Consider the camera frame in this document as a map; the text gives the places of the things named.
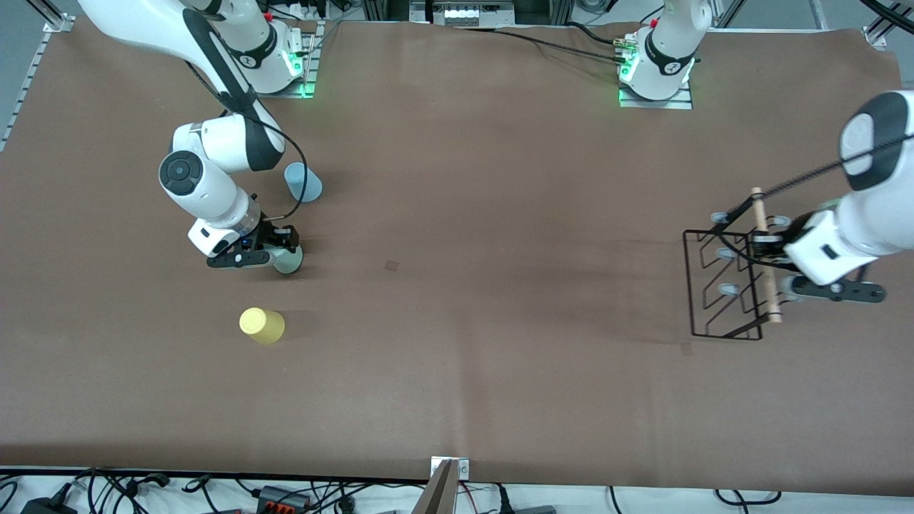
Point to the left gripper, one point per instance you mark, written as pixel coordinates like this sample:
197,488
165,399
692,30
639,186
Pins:
765,247

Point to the brown paper table cover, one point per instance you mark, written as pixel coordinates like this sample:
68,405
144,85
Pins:
500,392

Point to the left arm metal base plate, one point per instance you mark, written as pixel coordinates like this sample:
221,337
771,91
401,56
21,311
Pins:
678,101

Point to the white electronics box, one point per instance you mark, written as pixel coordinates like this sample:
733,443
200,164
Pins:
462,13

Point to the black power adapter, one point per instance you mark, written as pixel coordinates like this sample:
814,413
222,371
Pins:
46,507

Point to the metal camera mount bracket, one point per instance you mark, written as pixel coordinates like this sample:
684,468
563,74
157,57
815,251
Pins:
446,485

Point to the yellow plastic cup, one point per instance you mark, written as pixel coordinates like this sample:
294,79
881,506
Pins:
262,325

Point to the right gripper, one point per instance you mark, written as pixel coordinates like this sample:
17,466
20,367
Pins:
272,233

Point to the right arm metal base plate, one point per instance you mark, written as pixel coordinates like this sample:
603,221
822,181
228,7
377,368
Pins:
307,68

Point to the light blue plastic cup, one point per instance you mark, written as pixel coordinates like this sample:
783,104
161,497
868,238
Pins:
314,187

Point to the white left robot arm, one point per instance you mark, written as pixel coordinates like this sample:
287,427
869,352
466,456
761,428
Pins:
882,207

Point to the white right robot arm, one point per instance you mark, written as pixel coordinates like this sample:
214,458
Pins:
207,193

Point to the aluminium table edge rail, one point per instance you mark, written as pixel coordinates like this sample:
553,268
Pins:
28,86

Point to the pale green plastic cup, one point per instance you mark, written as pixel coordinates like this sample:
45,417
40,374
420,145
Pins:
289,265

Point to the grey box with orange connectors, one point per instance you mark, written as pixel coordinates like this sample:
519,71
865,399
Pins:
283,498

